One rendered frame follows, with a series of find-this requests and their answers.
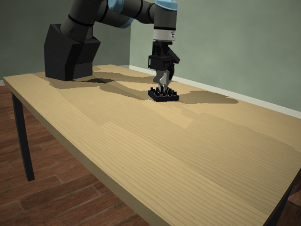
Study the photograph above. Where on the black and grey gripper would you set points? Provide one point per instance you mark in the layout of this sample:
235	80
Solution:
163	63

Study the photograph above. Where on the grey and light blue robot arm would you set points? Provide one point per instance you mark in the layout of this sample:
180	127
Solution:
83	14

